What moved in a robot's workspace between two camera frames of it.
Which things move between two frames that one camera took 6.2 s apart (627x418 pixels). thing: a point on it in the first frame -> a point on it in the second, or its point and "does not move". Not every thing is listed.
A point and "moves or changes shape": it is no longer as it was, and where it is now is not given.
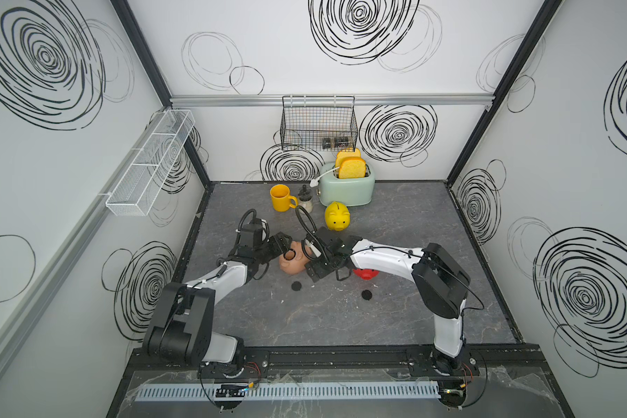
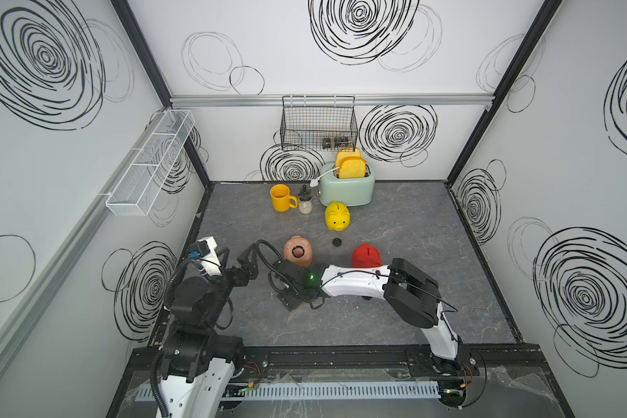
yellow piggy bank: (337, 216) does not move
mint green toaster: (353, 192) does not move
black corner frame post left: (154, 73) does not move
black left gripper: (283, 246) -> (250, 270)
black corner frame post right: (522, 52) does not move
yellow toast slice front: (352, 167) does not move
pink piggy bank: (296, 266) moves or changes shape
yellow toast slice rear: (342, 154) does not move
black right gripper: (313, 267) -> (286, 300)
